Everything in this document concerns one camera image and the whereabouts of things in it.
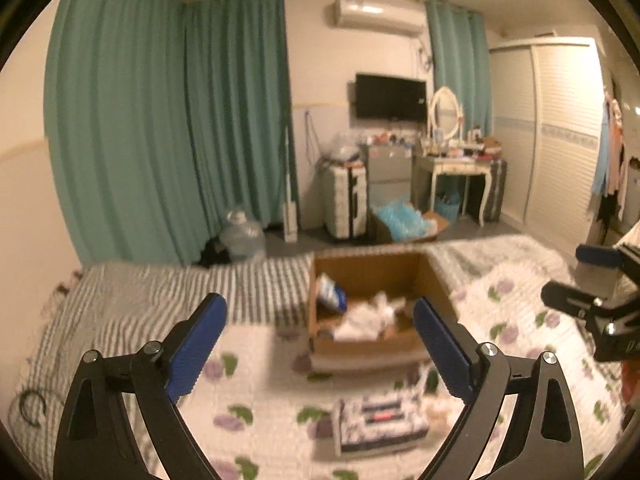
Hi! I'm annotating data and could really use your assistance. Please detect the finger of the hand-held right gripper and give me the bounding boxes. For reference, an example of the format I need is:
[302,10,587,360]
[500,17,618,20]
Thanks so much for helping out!
[575,242,640,273]
[541,281,610,333]

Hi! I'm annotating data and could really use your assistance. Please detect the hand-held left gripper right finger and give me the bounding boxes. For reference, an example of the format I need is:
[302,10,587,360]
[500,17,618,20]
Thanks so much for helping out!
[412,296,586,480]

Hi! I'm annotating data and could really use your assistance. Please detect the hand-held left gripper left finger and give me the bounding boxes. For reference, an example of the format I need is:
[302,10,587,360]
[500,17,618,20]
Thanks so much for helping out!
[52,292,228,480]

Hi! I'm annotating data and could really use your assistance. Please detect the brown cardboard box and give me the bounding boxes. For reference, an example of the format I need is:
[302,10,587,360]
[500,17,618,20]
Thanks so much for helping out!
[306,251,460,367]

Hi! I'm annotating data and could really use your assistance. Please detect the grey striped bed sheet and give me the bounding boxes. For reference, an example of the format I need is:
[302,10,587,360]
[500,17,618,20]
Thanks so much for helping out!
[12,255,313,466]

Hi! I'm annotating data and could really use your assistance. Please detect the black floor object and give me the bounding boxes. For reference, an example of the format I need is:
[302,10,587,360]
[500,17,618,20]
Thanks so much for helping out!
[199,240,232,268]

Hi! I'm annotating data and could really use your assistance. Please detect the printed tissue pack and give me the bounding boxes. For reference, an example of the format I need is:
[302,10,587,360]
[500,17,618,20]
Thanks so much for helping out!
[331,391,432,457]

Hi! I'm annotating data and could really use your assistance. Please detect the hanging clothes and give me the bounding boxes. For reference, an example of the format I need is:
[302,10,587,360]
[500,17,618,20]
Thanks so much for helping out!
[591,87,632,223]

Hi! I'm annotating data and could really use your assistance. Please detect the clear water jug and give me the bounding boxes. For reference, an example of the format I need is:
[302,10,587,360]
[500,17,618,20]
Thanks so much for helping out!
[219,209,266,263]

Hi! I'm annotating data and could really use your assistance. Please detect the dark suitcase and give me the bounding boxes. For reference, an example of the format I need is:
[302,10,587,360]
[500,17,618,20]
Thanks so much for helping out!
[482,158,508,223]

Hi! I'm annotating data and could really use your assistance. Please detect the blue white plastic packet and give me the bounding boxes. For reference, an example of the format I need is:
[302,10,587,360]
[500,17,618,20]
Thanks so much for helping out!
[316,272,349,314]

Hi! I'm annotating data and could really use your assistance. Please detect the white sliding wardrobe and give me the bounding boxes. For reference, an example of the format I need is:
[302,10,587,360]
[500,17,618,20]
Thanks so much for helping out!
[487,36,608,248]

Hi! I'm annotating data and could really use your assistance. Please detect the cardboard box with blue plastic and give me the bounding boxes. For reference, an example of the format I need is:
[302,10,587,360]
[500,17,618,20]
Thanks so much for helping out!
[369,197,451,245]

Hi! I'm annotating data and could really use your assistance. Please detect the blue storage basket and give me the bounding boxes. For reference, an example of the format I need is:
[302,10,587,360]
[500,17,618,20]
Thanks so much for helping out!
[434,191,461,222]

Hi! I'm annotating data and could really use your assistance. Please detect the white dressing table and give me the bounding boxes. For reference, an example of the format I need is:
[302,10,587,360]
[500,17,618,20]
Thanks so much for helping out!
[415,152,496,227]

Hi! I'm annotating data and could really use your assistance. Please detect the silver hard suitcase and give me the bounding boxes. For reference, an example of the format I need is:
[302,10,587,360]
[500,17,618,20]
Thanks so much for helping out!
[324,162,370,240]

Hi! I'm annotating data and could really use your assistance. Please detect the white upright mop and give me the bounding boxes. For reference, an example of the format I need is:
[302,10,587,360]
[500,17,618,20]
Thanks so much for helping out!
[282,125,298,243]

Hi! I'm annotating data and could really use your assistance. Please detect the grey small refrigerator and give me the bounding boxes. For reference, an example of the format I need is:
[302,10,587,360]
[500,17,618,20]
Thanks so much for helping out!
[366,144,416,207]

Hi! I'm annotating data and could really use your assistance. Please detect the white oval vanity mirror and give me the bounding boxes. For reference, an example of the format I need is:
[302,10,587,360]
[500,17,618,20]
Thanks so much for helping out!
[427,86,463,142]

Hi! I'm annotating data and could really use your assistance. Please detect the wide teal curtain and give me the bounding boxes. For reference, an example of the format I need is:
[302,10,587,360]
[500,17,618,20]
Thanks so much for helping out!
[44,0,300,266]

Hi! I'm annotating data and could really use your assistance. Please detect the clear plastic bag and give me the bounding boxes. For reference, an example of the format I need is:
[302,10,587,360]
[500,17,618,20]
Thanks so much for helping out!
[327,130,363,165]

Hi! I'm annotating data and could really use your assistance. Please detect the narrow teal curtain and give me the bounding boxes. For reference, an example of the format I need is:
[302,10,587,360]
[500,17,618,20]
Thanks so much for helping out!
[424,0,493,138]

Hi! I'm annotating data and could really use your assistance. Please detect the white air conditioner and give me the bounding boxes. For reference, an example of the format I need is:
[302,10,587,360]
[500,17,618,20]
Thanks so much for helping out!
[329,0,425,37]

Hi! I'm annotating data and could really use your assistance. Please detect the black cable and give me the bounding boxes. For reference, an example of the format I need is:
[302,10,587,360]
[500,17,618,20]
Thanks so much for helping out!
[19,390,47,428]

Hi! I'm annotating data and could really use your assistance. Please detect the black wall television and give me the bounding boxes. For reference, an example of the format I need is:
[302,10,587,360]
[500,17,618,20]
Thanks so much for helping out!
[354,73,428,124]

